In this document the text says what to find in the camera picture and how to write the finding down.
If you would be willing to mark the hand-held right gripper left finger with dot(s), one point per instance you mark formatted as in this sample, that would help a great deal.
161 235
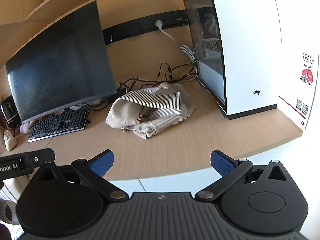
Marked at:
103 163

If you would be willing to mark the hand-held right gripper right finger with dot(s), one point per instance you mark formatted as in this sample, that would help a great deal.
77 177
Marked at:
221 163

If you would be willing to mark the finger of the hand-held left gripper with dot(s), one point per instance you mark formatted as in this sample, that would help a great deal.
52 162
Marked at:
40 157

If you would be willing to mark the striped beige sweater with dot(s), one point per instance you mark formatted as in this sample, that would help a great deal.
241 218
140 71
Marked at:
150 105

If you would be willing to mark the black keyboard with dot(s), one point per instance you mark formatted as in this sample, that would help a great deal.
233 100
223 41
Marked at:
57 125

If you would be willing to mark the black desk speaker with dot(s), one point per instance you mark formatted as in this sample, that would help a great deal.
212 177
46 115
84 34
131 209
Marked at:
8 112

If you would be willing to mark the black computer monitor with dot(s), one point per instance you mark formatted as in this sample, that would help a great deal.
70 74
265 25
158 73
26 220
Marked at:
62 62

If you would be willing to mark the white computer case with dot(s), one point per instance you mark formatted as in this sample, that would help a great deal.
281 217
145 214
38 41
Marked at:
250 42

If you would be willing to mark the wooden shelf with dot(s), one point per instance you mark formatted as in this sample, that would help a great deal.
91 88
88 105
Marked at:
35 13

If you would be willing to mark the black power rail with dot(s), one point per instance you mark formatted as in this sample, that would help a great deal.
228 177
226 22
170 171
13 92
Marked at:
130 28

